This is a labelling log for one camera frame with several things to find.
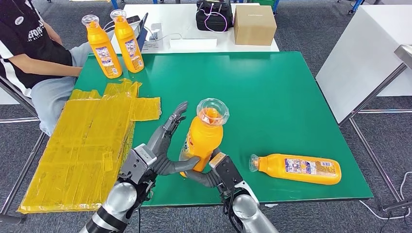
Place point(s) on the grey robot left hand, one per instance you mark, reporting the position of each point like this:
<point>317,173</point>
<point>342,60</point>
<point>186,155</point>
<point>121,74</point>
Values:
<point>159,144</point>

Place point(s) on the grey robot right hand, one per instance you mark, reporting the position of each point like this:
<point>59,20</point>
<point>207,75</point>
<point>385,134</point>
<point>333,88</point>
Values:
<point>202,181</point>

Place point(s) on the orange detergent bottle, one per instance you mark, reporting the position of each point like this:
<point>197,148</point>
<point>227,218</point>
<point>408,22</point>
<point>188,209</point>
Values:
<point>98,40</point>
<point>125,35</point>
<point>204,138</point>
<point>273,168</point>

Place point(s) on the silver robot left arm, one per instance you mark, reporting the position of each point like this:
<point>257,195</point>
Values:
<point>119,202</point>

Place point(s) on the person's right forearm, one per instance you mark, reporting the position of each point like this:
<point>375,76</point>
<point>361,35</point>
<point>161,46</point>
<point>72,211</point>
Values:
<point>48,67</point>

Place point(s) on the yellow taped cardboard sheet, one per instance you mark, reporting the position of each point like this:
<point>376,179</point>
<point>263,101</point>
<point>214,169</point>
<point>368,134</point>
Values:
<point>74,151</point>

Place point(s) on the white flat box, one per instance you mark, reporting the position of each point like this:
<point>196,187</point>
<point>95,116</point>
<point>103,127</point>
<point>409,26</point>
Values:
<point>193,44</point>

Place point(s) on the green table board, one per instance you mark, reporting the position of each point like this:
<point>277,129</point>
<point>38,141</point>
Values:
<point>257,90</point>

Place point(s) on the white paper stand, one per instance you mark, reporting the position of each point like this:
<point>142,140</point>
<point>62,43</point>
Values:
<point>156,36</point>

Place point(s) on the tablet with blue cover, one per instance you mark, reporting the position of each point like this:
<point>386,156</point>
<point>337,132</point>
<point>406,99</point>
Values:
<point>143,31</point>

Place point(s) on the black smartphone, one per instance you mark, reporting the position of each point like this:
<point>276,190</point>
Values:
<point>133,19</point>

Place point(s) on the black carry case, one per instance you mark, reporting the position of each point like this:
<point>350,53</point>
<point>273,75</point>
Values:
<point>207,22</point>

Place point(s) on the brown cardboard box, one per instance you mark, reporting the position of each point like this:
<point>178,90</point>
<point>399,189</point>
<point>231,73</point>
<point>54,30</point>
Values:
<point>254,25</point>

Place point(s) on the person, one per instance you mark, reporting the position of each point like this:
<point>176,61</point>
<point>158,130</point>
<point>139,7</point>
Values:
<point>29,38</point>

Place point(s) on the green plastic crate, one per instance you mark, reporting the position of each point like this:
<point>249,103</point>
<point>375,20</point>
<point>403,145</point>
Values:
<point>261,2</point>

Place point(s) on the white panel table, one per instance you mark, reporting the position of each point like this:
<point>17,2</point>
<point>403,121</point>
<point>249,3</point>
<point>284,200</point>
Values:
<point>363,61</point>

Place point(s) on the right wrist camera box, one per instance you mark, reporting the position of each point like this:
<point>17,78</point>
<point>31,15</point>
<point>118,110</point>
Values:
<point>227,173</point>

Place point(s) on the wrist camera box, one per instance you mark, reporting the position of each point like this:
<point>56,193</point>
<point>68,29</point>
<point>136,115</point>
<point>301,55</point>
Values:
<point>136,164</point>
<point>227,173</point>

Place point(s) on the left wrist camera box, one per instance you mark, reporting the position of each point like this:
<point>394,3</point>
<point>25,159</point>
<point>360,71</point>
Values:
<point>136,164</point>

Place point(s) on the blue metal rack frame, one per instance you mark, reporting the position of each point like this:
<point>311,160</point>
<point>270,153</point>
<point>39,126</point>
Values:
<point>156,1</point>

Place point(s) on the grey metal chair frame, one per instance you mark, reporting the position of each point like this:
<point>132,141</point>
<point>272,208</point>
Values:
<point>16,96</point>

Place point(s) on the grey metal table frame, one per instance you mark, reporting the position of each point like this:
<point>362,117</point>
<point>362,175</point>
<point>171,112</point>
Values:
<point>370,96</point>

